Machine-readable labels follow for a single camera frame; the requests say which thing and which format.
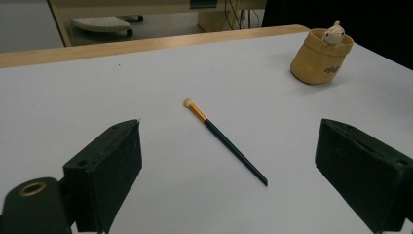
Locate white perforated footrest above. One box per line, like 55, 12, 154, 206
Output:
70, 16, 134, 38

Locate light wooden desk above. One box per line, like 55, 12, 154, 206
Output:
47, 0, 268, 48

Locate dark makeup brush gold ferrule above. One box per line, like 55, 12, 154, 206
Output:
182, 97, 269, 187

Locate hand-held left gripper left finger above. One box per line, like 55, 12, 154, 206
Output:
62, 119, 143, 234

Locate small white animal figurine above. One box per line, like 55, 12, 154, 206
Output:
320, 20, 346, 46

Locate black cables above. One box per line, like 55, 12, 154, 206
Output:
223, 0, 261, 31

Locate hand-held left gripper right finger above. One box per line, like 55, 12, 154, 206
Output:
314, 118, 413, 234

